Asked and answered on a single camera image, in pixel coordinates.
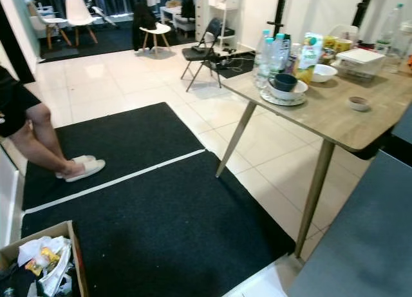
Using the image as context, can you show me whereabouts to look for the person in black shorts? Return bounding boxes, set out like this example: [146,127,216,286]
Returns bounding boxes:
[0,6,81,177]

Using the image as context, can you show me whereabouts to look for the cardboard box of rubbish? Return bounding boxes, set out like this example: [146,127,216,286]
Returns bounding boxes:
[0,221,89,297]

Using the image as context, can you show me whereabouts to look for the white tape strip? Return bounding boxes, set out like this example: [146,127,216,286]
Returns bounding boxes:
[23,149,207,214]

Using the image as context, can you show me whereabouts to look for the white chair wooden legs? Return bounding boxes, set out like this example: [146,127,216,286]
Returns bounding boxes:
[140,21,171,55]
[28,1,71,50]
[64,0,97,45]

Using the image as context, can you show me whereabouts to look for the black floor mat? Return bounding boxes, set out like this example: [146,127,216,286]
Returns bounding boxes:
[21,152,297,297]
[21,102,207,211]

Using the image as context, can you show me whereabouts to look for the black carpet rug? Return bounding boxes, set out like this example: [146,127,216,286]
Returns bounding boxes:
[39,20,197,61]

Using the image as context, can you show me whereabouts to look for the black jacket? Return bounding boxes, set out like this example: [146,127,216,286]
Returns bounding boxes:
[132,2,158,50]

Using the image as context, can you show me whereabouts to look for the black folding chair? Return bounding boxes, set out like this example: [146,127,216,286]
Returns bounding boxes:
[180,17,226,93]

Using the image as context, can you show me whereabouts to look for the white shelf unit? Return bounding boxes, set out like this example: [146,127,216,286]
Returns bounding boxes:
[195,0,242,46]

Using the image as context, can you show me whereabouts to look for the patterned plate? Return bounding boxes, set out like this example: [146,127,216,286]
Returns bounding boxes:
[259,88,306,107]

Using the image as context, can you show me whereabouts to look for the clear bottle teal cap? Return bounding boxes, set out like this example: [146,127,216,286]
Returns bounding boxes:
[272,33,289,72]
[253,30,271,82]
[257,37,276,90]

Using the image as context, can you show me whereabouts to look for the dark blue cup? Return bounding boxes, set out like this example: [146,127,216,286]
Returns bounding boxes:
[270,73,298,93]

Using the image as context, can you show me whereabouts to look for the white bowl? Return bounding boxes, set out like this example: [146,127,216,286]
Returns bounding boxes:
[265,80,308,101]
[310,63,339,84]

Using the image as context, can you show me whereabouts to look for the black tripod pole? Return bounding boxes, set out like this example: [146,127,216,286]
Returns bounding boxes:
[269,0,290,37]
[354,0,375,27]

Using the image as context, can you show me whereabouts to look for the green white juice carton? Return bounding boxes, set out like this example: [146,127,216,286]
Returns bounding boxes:
[296,32,324,84]

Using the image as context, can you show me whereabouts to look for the wooden dining table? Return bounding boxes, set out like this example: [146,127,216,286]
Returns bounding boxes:
[214,26,412,258]

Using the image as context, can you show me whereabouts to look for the yellow mug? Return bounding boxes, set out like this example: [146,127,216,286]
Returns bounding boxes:
[333,37,353,53]

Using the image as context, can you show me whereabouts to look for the small brown rimmed bowl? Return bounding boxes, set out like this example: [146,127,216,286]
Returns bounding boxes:
[348,95,371,112]

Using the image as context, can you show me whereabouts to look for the white food container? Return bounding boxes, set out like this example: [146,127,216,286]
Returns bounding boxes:
[335,48,387,79]

